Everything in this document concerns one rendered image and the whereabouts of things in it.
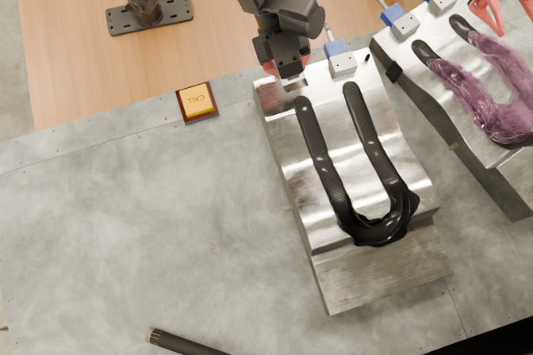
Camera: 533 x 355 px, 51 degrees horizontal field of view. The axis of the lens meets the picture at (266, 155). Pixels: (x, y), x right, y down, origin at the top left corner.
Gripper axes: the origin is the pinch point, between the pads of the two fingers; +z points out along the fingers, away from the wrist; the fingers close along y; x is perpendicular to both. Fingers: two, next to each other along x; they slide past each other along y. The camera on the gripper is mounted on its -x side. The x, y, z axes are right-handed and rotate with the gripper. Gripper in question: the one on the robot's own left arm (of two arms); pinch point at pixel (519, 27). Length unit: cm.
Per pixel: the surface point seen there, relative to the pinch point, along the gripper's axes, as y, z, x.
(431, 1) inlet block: 2.5, -22.3, 32.8
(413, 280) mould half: -19, 35, 32
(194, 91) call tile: -53, -14, 36
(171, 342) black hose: -68, 36, 34
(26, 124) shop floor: -120, -48, 121
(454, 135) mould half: -1.5, 8.5, 33.1
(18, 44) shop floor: -119, -81, 123
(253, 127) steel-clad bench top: -42, -4, 40
